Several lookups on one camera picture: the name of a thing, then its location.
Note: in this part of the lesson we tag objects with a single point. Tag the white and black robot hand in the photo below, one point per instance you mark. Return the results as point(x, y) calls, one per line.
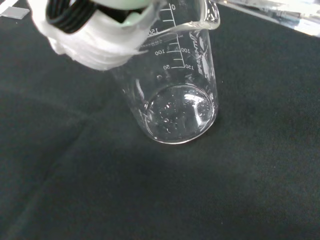
point(100, 42)

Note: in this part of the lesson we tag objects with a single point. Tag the clear graduated glass beaker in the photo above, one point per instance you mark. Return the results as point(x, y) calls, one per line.
point(180, 112)

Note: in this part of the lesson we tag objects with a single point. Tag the small grey cloth clip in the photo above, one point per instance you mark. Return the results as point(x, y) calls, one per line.
point(15, 12)

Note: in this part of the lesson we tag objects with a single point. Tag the black bench cloth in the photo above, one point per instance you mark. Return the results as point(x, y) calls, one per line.
point(160, 187)

